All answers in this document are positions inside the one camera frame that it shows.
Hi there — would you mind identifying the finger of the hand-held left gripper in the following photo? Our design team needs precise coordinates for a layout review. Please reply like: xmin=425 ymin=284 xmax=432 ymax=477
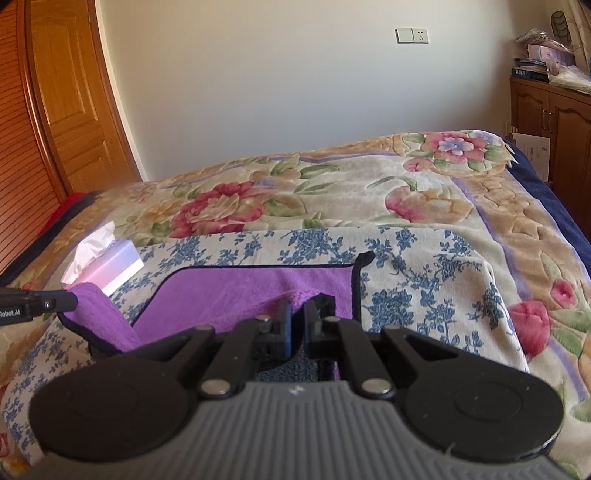
xmin=28 ymin=290 xmax=79 ymax=320

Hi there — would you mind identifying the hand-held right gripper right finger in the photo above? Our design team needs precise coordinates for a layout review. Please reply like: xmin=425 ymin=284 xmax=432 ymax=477
xmin=303 ymin=294 xmax=463 ymax=400

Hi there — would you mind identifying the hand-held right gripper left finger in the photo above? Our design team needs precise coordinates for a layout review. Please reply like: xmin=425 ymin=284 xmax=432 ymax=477
xmin=126 ymin=299 xmax=294 ymax=400

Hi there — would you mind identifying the purple towel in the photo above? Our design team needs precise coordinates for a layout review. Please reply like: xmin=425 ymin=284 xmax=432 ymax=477
xmin=59 ymin=251 xmax=376 ymax=385

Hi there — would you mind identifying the white tissue box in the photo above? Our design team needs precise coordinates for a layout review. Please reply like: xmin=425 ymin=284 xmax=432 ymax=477
xmin=60 ymin=220 xmax=145 ymax=297

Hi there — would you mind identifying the red cloth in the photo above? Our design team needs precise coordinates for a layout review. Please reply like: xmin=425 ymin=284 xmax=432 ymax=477
xmin=44 ymin=193 xmax=90 ymax=229

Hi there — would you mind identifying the blue floral white cloth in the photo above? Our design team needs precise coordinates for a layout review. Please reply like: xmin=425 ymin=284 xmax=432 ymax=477
xmin=0 ymin=226 xmax=532 ymax=464

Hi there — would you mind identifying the wooden louvered wardrobe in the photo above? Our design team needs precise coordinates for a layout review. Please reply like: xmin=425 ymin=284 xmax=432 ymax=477
xmin=0 ymin=0 xmax=71 ymax=278

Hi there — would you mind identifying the floral bed blanket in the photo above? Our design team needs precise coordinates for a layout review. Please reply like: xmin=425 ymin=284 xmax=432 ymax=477
xmin=0 ymin=129 xmax=591 ymax=480

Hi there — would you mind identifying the wooden door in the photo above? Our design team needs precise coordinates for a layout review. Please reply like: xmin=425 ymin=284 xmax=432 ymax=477
xmin=25 ymin=0 xmax=142 ymax=195

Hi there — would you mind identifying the navy blue bed sheet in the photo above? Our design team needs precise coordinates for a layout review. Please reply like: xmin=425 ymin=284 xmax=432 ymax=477
xmin=502 ymin=137 xmax=591 ymax=261

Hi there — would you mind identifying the white cardboard sheet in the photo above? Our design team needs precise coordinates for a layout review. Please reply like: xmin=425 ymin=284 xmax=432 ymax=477
xmin=510 ymin=131 xmax=551 ymax=184

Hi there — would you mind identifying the wooden cabinet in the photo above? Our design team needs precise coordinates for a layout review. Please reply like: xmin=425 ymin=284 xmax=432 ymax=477
xmin=509 ymin=76 xmax=591 ymax=228

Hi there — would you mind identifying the dark blue book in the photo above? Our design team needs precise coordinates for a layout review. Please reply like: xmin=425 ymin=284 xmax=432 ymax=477
xmin=511 ymin=64 xmax=551 ymax=84

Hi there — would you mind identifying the white plastic bag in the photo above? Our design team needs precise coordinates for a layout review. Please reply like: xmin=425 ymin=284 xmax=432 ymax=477
xmin=549 ymin=66 xmax=591 ymax=96

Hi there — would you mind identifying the lilac box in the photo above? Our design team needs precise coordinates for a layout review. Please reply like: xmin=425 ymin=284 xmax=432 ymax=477
xmin=527 ymin=44 xmax=576 ymax=75

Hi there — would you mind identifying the white wall socket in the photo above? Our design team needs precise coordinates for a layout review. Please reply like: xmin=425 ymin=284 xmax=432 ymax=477
xmin=395 ymin=27 xmax=430 ymax=45

